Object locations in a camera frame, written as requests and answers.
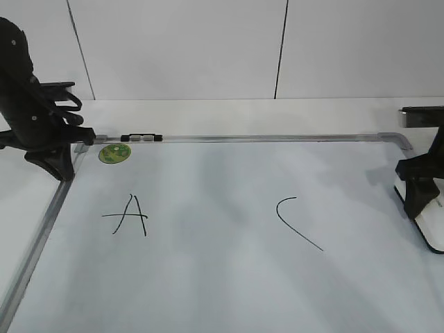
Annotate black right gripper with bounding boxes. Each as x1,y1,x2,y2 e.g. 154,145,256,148
395,126,444,220

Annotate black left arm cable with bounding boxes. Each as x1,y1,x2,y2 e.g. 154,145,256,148
0,62,84,126

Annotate white board eraser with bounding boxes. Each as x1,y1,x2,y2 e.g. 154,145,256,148
394,174,443,255

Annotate round green sticker magnet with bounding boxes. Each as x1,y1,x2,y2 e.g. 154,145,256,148
99,144,131,164

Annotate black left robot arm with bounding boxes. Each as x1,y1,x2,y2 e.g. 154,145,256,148
1,18,96,181

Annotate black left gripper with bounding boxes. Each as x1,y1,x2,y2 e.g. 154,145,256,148
1,81,96,181

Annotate white board with grey frame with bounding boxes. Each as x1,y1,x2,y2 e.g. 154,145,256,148
1,133,443,332

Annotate black grey hanger clip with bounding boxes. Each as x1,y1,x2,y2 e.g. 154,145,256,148
120,133,163,142

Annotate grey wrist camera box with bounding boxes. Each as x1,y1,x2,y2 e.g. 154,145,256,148
399,105,443,128

